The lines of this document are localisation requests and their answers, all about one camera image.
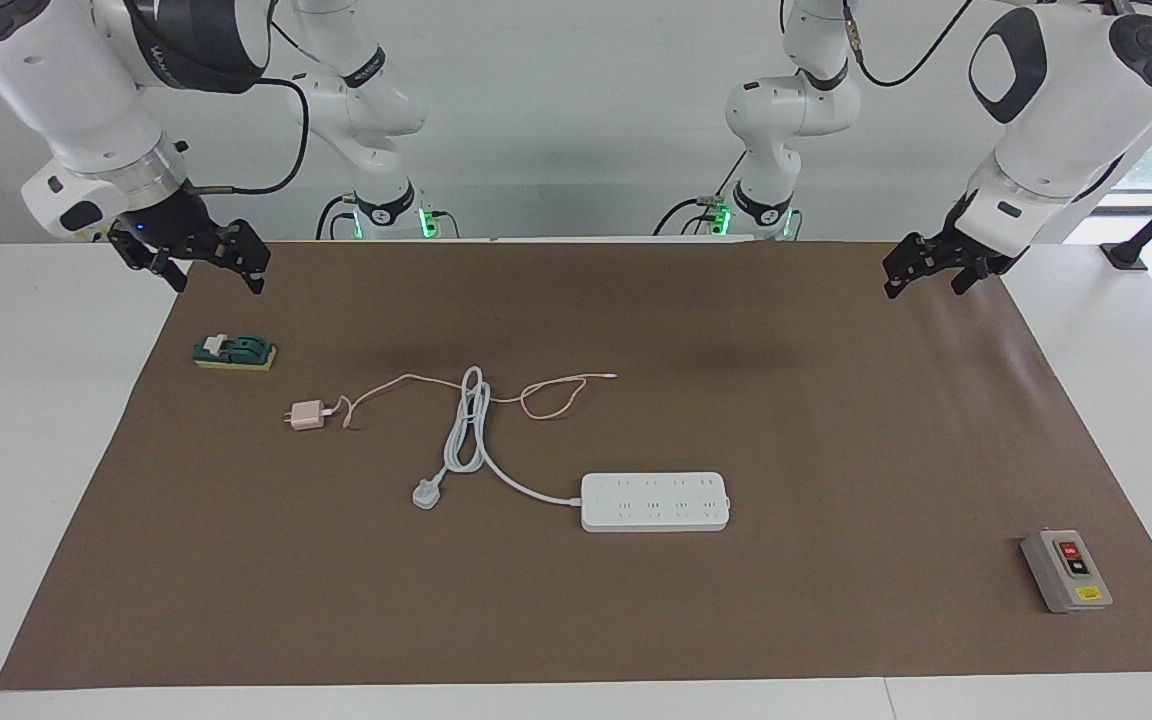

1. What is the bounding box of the green knife switch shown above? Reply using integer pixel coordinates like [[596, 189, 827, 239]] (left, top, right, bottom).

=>
[[193, 333, 278, 372]]

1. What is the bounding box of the white power strip cord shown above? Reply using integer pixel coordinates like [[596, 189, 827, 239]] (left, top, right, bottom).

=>
[[412, 366, 585, 511]]

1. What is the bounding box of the black base cable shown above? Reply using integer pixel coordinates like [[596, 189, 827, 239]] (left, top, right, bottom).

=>
[[651, 150, 749, 238], [314, 193, 362, 241]]

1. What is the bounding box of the pink charging cable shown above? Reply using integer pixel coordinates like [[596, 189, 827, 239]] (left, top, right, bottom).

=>
[[329, 372, 620, 431]]

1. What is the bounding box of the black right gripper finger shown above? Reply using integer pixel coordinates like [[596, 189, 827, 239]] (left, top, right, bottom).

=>
[[221, 220, 272, 294], [108, 235, 189, 294]]

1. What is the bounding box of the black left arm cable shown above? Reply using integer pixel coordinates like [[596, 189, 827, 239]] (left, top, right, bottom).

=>
[[841, 0, 977, 89]]

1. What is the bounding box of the brown table mat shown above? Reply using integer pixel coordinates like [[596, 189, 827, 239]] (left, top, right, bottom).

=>
[[0, 240, 1152, 691]]

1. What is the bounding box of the grey on-off switch box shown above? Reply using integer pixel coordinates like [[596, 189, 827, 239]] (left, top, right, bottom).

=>
[[1020, 529, 1114, 614]]

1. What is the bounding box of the white power strip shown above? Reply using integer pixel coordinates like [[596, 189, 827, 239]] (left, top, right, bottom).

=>
[[580, 472, 732, 533]]

